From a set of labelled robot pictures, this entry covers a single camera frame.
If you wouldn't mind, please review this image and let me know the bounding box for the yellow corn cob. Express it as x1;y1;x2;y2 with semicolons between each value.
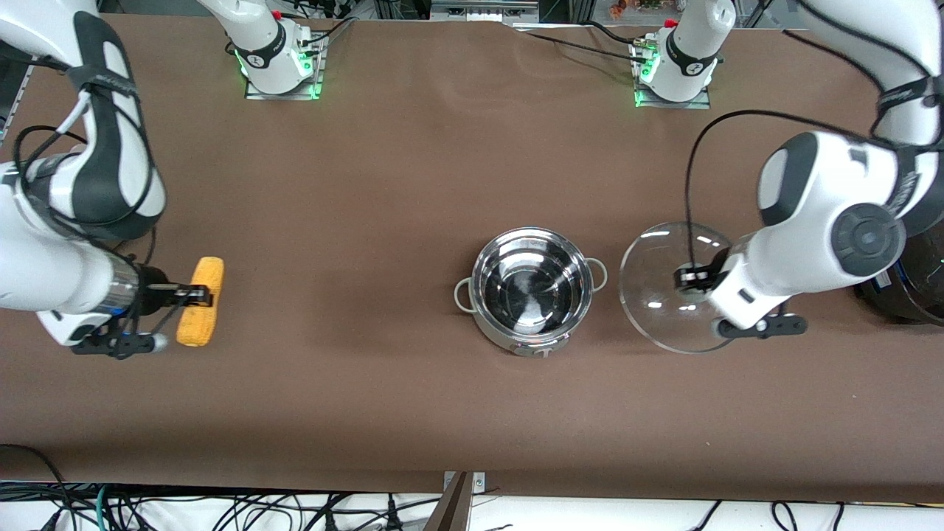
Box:
176;256;225;348

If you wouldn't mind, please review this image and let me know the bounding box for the stainless steel pot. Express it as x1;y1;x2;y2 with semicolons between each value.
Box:
453;227;608;359

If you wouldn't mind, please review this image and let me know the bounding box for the metal table edge bracket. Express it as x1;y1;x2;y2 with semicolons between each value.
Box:
424;471;487;531

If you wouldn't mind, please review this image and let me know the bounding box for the black round appliance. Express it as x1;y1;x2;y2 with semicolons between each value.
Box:
854;221;944;326

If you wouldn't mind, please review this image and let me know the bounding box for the grey metal box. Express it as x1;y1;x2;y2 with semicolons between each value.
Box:
431;0;541;23

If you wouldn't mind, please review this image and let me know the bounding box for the brown table cover sheet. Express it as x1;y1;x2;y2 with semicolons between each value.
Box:
0;13;944;504

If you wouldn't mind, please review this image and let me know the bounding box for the glass pot lid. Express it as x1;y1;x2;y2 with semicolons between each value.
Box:
619;221;740;355

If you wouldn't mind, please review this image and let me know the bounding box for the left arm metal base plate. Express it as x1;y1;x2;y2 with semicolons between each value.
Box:
634;41;712;110

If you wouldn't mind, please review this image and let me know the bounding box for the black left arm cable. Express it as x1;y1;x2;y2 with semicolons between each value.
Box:
684;109;886;270

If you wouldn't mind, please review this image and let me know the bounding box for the black base power cable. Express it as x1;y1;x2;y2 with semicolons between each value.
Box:
586;21;650;49
525;29;642;67
299;16;358;46

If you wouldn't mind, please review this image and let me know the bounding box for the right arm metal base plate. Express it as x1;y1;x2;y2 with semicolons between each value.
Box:
245;29;325;100

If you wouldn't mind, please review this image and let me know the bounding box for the black floor cable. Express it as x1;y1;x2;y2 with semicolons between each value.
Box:
0;442;72;531

